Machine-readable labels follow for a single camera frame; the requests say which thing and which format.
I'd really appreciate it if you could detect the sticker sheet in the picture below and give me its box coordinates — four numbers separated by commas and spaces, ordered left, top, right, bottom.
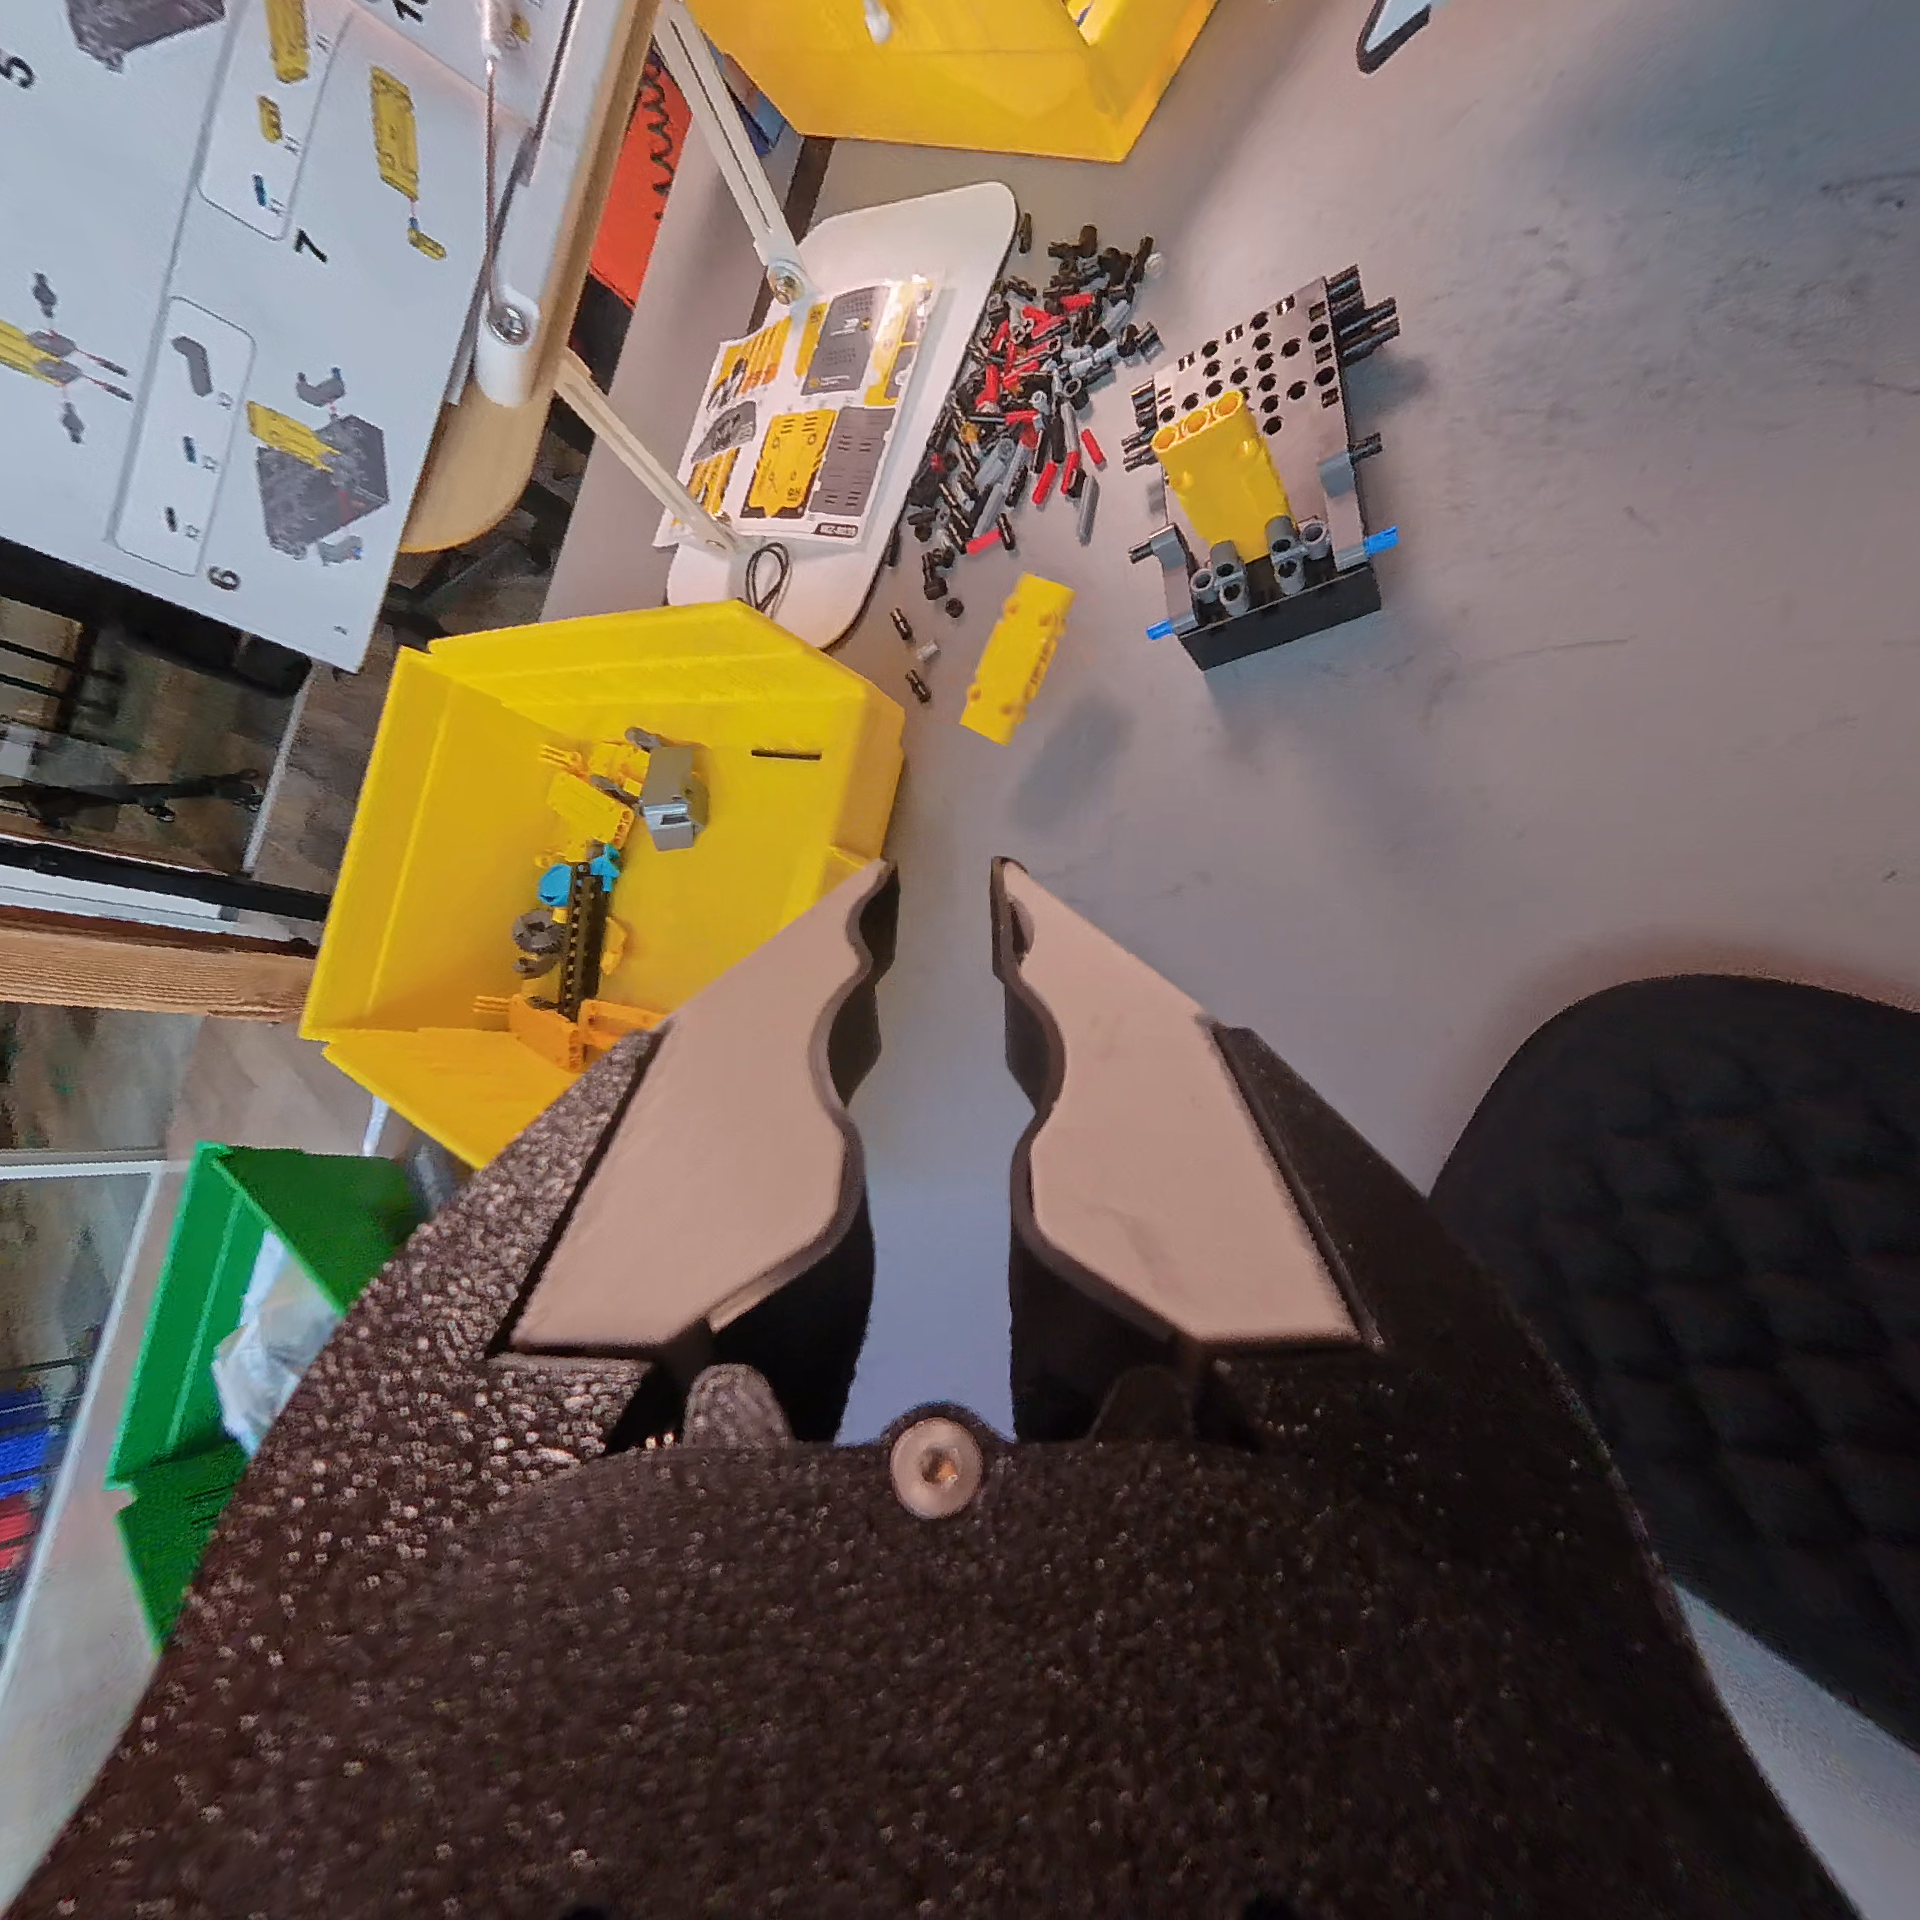
685, 280, 951, 548

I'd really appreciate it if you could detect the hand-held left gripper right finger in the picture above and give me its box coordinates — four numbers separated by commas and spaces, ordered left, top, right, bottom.
992, 861, 1365, 1351

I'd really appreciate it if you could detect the white stand base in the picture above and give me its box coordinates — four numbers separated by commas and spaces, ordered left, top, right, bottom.
659, 180, 1023, 653

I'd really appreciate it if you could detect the green storage bin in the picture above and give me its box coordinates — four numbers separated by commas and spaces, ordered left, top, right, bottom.
111, 1144, 429, 1647

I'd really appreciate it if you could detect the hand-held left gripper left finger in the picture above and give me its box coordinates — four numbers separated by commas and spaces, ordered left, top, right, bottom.
512, 865, 899, 1357

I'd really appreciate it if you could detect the yellow lego panel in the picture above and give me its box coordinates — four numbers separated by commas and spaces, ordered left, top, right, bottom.
956, 574, 1079, 745

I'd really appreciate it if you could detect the metal gooseneck page holder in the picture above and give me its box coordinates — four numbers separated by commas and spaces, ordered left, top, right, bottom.
475, 0, 542, 345

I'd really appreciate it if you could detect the black lego model yellow beam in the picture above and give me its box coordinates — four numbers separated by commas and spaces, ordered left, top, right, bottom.
1126, 267, 1406, 671

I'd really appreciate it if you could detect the white document stand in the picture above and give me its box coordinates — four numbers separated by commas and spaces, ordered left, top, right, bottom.
475, 0, 818, 563

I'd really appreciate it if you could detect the open lego instruction manual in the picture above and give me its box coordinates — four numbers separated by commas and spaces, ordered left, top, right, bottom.
0, 0, 623, 674

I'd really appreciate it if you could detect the yellow storage bin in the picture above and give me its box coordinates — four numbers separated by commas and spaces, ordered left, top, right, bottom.
299, 601, 908, 1173
685, 0, 1222, 163

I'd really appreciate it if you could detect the heap of yellow lego parts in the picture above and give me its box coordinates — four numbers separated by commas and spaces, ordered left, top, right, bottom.
496, 730, 715, 1075

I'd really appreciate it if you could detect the pile of loose lego pieces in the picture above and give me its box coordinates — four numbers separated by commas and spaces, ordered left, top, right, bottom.
885, 217, 1172, 658

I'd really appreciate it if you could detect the black mesh chair armrest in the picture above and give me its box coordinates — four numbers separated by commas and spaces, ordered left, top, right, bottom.
1431, 978, 1920, 1757

